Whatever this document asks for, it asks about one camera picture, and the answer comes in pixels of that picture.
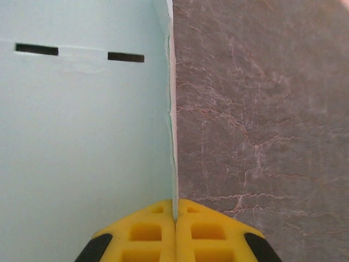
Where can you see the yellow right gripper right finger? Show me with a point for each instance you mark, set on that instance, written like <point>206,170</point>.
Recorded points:
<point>210,234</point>

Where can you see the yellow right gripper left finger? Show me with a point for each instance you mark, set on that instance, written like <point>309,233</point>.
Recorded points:
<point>147,234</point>

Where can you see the mint green cloth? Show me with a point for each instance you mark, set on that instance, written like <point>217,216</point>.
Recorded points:
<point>81,122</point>

